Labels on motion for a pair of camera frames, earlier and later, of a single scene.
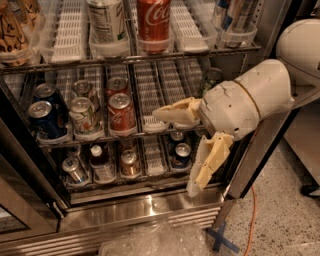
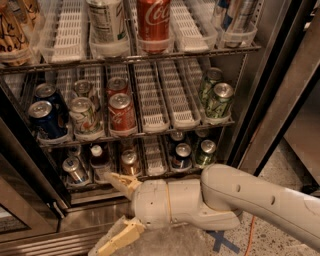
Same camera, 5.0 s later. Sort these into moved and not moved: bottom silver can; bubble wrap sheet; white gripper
Moved: white gripper
Not moved: bottom silver can; bubble wrap sheet
